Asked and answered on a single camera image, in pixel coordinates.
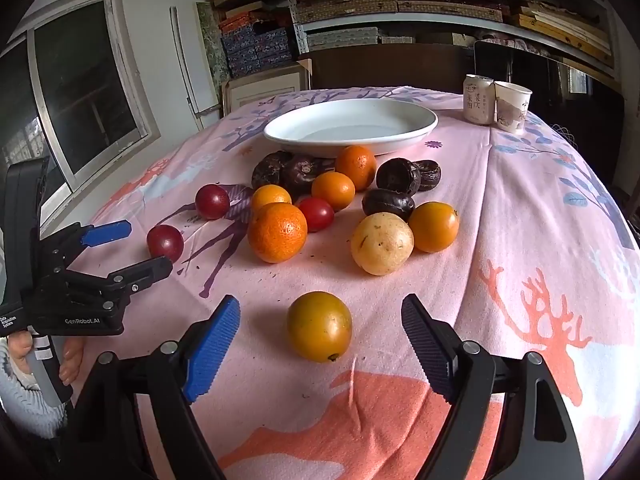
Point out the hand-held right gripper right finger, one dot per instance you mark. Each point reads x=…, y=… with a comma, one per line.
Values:
x=425, y=345

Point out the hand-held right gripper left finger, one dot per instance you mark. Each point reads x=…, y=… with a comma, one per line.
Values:
x=215, y=350

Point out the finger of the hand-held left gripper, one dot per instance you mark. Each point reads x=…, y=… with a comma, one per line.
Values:
x=145, y=270
x=107, y=232

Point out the red plum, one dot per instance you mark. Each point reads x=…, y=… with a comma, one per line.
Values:
x=316, y=214
x=165, y=242
x=212, y=201

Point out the yellow-orange round fruit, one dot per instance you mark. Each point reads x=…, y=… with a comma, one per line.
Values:
x=319, y=326

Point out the pale yellow round fruit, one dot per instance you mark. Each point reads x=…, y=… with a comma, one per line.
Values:
x=382, y=243

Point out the smooth orange round fruit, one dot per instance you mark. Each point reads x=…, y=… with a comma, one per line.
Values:
x=433, y=226

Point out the large dimpled tangerine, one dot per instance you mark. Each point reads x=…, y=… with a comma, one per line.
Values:
x=277, y=232

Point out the small smooth orange fruit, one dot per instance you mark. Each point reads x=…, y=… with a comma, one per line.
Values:
x=270, y=195
x=333, y=190

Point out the dark water chestnut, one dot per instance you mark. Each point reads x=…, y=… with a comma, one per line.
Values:
x=387, y=202

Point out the dark purple passion fruit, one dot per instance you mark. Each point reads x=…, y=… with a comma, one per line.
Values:
x=398, y=176
x=302, y=172
x=267, y=167
x=431, y=175

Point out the small dimpled tangerine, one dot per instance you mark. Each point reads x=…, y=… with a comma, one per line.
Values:
x=356, y=166

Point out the white oval plate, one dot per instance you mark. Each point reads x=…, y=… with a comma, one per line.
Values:
x=351, y=126

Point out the person's left forearm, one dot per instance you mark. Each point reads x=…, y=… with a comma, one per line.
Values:
x=20, y=410

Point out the person's left hand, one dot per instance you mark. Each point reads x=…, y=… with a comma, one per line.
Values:
x=71, y=357

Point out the white framed window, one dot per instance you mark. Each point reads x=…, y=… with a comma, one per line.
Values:
x=85, y=85

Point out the pink printed tablecloth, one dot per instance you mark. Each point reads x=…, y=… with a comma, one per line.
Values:
x=500, y=210

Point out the white strip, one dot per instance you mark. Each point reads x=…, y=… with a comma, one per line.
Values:
x=182, y=65

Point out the green patterned board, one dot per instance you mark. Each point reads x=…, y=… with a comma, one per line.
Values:
x=210, y=45

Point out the cardboard box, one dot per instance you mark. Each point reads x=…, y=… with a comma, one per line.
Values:
x=265, y=87

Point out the stack of blue patterned boxes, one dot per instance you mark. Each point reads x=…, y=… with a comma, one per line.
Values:
x=255, y=45

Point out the white drink can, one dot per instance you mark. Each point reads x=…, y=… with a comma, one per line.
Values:
x=477, y=99

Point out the white paper cup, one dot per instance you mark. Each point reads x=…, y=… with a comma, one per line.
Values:
x=511, y=106

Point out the dark wooden cabinet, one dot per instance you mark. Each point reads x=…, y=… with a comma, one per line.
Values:
x=390, y=67

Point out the black glossy panel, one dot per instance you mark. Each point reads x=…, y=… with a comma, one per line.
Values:
x=540, y=90

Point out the white metal shelf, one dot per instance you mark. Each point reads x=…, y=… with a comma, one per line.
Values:
x=350, y=22

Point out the stack of woven patterned boxes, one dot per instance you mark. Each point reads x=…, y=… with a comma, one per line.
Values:
x=345, y=5

